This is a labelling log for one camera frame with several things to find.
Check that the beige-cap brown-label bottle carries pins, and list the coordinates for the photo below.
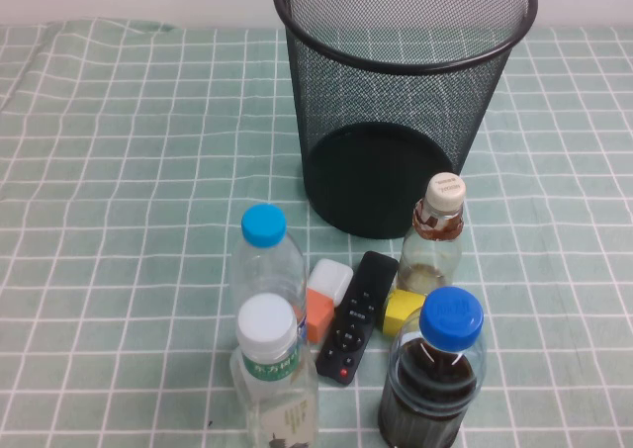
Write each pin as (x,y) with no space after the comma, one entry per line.
(430,265)

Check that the white-cap green-label bottle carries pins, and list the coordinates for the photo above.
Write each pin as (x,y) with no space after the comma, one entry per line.
(267,369)

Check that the black mesh wastebasket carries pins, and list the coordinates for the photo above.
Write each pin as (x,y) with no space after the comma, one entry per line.
(395,97)

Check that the white block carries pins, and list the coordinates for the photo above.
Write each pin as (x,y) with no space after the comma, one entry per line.
(330,277)

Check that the clear bottle light-blue cap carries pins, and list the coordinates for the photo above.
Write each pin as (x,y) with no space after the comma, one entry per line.
(267,265)

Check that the orange block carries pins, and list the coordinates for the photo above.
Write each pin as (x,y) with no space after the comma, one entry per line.
(319,314)

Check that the black remote control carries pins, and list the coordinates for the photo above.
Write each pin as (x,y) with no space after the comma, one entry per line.
(356,319)

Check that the yellow block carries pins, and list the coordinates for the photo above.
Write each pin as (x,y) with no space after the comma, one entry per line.
(398,314)

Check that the green checked tablecloth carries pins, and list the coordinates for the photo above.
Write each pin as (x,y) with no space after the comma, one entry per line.
(123,171)

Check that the dark-liquid bottle blue cap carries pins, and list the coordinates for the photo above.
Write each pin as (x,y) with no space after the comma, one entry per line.
(425,393)

